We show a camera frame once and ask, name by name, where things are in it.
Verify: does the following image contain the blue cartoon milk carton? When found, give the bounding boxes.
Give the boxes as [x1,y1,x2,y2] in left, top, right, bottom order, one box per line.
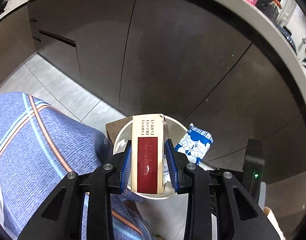
[175,123,213,166]

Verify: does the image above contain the red and white carton box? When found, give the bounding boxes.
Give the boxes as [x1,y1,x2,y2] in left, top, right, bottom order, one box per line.
[131,113,169,194]

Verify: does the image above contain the white round trash bin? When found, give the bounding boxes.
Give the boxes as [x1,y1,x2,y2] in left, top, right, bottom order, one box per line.
[113,114,188,200]

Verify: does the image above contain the grey kitchen base cabinets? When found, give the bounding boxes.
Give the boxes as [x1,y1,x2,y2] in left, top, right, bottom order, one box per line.
[0,0,306,184]

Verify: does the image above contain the blue plaid tablecloth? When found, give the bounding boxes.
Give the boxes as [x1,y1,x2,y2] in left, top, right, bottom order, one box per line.
[0,92,151,239]

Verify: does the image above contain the brown cardboard under bin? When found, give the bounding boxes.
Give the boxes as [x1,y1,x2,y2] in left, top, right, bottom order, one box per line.
[105,116,132,144]

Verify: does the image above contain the black pot with blue cloth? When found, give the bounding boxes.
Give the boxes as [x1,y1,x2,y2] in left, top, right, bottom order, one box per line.
[276,25,297,54]

